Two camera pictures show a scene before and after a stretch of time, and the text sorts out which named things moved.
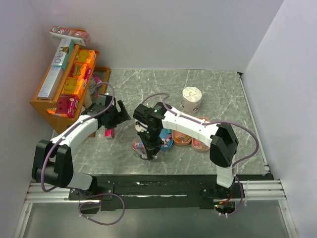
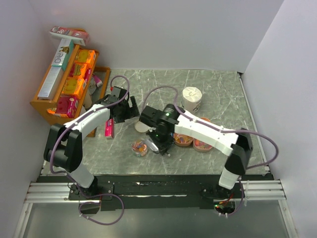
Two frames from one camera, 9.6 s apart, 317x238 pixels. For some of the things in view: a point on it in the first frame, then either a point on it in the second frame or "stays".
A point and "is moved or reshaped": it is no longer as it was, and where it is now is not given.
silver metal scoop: x=143 y=156 is moved or reshaped
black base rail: x=114 y=192 stays
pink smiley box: x=68 y=105 stays
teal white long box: x=64 y=54 stays
